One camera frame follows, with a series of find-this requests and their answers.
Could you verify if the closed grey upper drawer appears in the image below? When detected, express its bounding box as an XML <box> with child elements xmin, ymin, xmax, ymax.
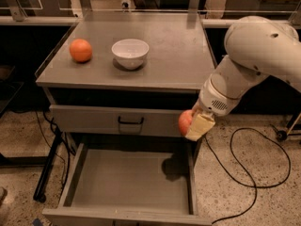
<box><xmin>50</xmin><ymin>105</ymin><xmax>181</xmax><ymax>137</ymax></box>

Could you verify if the white ceramic bowl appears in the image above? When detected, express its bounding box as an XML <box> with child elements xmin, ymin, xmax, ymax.
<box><xmin>111</xmin><ymin>39</ymin><xmax>150</xmax><ymax>70</ymax></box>

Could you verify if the open grey middle drawer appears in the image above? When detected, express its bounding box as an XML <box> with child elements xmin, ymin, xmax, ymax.
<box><xmin>43</xmin><ymin>144</ymin><xmax>212</xmax><ymax>226</ymax></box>

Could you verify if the grey drawer cabinet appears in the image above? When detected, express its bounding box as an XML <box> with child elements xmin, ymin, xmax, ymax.
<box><xmin>35</xmin><ymin>10</ymin><xmax>224</xmax><ymax>226</ymax></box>

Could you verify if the orange fruit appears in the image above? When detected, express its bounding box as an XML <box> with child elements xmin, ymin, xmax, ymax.
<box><xmin>69</xmin><ymin>39</ymin><xmax>92</xmax><ymax>63</ymax></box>

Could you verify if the black caster wheel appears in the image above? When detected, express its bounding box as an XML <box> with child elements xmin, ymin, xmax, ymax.
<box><xmin>276</xmin><ymin>130</ymin><xmax>288</xmax><ymax>141</ymax></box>

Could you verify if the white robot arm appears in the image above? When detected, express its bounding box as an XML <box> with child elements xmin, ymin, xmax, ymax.
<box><xmin>179</xmin><ymin>16</ymin><xmax>301</xmax><ymax>141</ymax></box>

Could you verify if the white horizontal rail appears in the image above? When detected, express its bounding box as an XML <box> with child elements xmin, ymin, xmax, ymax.
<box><xmin>0</xmin><ymin>12</ymin><xmax>248</xmax><ymax>29</ymax></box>

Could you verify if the black table leg frame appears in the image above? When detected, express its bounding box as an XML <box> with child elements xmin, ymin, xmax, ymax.
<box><xmin>33</xmin><ymin>131</ymin><xmax>61</xmax><ymax>202</ymax></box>

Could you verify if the black floor cable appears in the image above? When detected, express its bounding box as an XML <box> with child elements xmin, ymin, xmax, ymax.
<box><xmin>204</xmin><ymin>127</ymin><xmax>292</xmax><ymax>225</ymax></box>

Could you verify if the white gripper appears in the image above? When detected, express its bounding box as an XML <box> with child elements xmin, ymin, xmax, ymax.
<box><xmin>185</xmin><ymin>79</ymin><xmax>240</xmax><ymax>141</ymax></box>

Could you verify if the red apple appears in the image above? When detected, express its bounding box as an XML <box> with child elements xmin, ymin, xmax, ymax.
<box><xmin>178</xmin><ymin>110</ymin><xmax>193</xmax><ymax>136</ymax></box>

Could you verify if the black drawer handle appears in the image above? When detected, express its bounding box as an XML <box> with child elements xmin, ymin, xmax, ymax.
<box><xmin>118</xmin><ymin>116</ymin><xmax>144</xmax><ymax>125</ymax></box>

